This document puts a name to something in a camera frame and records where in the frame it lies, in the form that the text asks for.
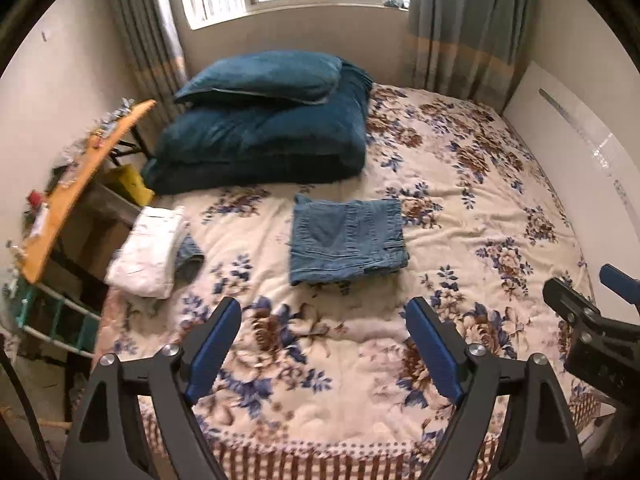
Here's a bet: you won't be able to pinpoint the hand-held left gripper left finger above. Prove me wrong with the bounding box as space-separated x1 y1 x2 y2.
60 296 243 480

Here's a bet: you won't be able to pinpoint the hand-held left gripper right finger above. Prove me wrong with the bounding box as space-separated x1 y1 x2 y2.
405 296 586 480

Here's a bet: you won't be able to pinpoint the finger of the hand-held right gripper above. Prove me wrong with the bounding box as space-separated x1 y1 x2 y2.
600 263 640 306
542 277 618 341

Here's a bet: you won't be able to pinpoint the light blue denim pants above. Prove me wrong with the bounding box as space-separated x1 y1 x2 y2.
289 194 411 287

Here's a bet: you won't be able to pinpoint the white folded pants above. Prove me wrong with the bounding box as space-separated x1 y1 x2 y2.
105 206 188 299

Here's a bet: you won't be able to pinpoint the small folded denim garment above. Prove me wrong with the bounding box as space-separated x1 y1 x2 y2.
172 234 206 283

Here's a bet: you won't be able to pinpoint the floral blanket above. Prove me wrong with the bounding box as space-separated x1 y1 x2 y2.
92 82 601 480

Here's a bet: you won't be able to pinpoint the white headboard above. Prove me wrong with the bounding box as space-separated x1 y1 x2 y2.
502 60 640 321

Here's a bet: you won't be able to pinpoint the yellow box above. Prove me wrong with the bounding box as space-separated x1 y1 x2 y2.
102 165 156 207

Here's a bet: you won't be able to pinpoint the teal folded quilt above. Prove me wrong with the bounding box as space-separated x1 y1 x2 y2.
141 58 375 196

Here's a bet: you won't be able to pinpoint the wooden desk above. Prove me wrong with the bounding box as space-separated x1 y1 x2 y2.
15 99 157 283

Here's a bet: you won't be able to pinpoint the small silvery desk clutter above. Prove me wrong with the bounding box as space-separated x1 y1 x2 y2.
87 100 136 136

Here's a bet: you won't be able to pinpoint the teal velvet pillow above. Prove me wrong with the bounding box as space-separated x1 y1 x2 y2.
174 50 343 107

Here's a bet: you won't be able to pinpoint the grey curtain with yellow band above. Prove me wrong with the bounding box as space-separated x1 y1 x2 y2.
402 0 543 111
102 0 188 111

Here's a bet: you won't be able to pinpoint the teal wire rack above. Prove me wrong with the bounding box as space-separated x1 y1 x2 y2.
2 280 103 358

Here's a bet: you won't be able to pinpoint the black cable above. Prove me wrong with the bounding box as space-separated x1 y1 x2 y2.
0 345 56 480

